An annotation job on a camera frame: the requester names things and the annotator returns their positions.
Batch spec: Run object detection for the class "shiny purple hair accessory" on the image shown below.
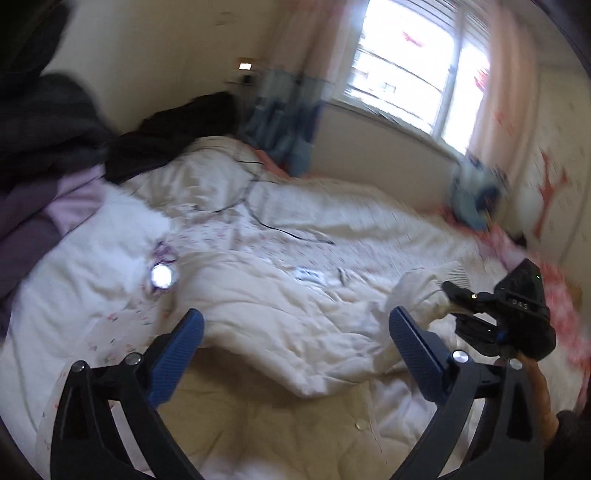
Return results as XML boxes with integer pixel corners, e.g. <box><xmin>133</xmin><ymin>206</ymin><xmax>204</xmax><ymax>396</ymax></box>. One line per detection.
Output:
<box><xmin>147</xmin><ymin>244</ymin><xmax>179</xmax><ymax>296</ymax></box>

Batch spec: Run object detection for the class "window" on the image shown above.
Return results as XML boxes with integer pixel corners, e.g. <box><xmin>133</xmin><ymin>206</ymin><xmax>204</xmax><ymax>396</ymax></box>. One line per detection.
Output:
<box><xmin>332</xmin><ymin>0</ymin><xmax>495</xmax><ymax>153</ymax></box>

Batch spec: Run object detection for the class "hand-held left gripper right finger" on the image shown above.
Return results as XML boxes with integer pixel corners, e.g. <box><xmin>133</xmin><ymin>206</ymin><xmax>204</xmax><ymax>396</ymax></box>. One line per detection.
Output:
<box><xmin>389</xmin><ymin>306</ymin><xmax>542</xmax><ymax>480</ymax></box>

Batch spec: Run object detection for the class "person's right forearm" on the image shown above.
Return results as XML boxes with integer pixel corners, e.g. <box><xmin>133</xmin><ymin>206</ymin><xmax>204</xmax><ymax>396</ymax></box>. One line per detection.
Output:
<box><xmin>524</xmin><ymin>357</ymin><xmax>589</xmax><ymax>467</ymax></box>

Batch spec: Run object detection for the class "black cable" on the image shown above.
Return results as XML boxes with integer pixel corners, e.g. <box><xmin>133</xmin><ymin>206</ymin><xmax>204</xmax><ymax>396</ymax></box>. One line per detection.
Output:
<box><xmin>203</xmin><ymin>138</ymin><xmax>334</xmax><ymax>246</ymax></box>

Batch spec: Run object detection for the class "white duvet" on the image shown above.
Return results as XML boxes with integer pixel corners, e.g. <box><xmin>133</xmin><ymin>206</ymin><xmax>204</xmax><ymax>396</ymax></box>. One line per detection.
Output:
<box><xmin>124</xmin><ymin>136</ymin><xmax>490</xmax><ymax>296</ymax></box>

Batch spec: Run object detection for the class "light purple garment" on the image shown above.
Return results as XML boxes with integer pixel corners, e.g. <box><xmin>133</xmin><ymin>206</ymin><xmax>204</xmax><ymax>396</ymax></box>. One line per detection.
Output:
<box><xmin>0</xmin><ymin>164</ymin><xmax>109</xmax><ymax>324</ymax></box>

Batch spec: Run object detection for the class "floral print bed sheet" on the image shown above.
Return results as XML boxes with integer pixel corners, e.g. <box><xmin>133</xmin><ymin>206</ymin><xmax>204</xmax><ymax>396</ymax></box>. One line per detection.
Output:
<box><xmin>0</xmin><ymin>198</ymin><xmax>513</xmax><ymax>480</ymax></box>

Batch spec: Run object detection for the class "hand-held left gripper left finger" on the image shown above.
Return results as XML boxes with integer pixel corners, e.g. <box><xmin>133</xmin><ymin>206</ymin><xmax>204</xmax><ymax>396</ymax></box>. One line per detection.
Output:
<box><xmin>51</xmin><ymin>308</ymin><xmax>206</xmax><ymax>480</ymax></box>

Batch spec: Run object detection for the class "white fluffy blanket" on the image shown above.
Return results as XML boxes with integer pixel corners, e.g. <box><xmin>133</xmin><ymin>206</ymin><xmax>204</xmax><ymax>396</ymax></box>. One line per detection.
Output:
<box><xmin>14</xmin><ymin>185</ymin><xmax>176</xmax><ymax>305</ymax></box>

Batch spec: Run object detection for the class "pink curtain with blue hem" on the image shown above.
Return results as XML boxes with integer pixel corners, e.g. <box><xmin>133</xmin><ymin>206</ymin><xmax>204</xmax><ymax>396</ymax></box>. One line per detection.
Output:
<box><xmin>240</xmin><ymin>0</ymin><xmax>370</xmax><ymax>179</ymax></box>
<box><xmin>450</xmin><ymin>0</ymin><xmax>542</xmax><ymax>232</ymax></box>

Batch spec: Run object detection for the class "pink tree wall sticker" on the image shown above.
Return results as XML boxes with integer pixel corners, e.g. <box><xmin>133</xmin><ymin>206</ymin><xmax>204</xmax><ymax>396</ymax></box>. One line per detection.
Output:
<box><xmin>531</xmin><ymin>150</ymin><xmax>571</xmax><ymax>237</ymax></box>

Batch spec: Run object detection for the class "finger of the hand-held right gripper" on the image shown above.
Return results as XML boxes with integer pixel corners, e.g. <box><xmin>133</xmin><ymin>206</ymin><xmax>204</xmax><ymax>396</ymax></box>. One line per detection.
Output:
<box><xmin>442</xmin><ymin>282</ymin><xmax>498</xmax><ymax>315</ymax></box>

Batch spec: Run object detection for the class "black garment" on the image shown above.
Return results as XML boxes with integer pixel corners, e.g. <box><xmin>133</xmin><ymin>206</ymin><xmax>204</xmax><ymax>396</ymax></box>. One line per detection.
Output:
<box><xmin>105</xmin><ymin>91</ymin><xmax>241</xmax><ymax>183</ymax></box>

